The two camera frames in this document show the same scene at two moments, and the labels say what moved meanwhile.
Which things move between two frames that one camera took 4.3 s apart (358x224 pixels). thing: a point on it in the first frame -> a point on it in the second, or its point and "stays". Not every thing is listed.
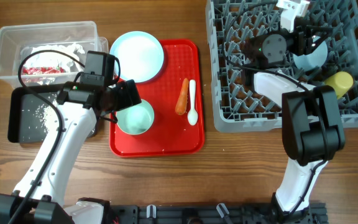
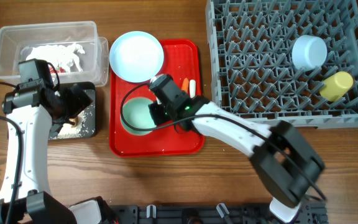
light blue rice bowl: [314, 60] stays
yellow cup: [342, 81] stays
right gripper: [305, 40] -> [156, 115]
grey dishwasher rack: [237, 105] stays
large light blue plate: [140, 55] stays
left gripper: [130, 96] -> [77, 105]
